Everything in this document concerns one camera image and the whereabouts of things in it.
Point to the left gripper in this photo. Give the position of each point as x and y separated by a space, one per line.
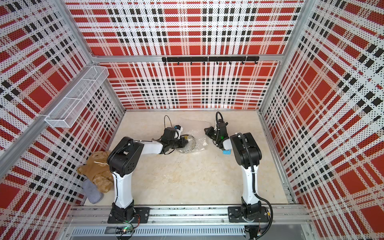
182 144

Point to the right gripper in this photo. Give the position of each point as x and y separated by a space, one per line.
209 133

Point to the clear bubble wrap sheet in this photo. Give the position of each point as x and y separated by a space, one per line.
194 132

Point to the yellow patterned dinner plate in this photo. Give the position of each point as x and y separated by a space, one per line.
191 145

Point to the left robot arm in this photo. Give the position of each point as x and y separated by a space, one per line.
122 162

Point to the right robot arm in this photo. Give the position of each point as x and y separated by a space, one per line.
247 155

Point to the brown teddy bear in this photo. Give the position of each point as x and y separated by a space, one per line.
98 171

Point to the grey cloth pouch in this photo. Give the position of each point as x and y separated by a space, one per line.
91 192

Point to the black wall hook rail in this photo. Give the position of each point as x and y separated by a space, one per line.
179 60

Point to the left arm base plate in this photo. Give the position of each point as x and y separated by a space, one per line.
140 216

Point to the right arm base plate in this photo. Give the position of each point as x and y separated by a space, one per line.
234 213

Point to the white wire mesh basket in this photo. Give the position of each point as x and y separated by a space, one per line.
68 110

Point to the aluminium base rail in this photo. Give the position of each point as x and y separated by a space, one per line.
289 222

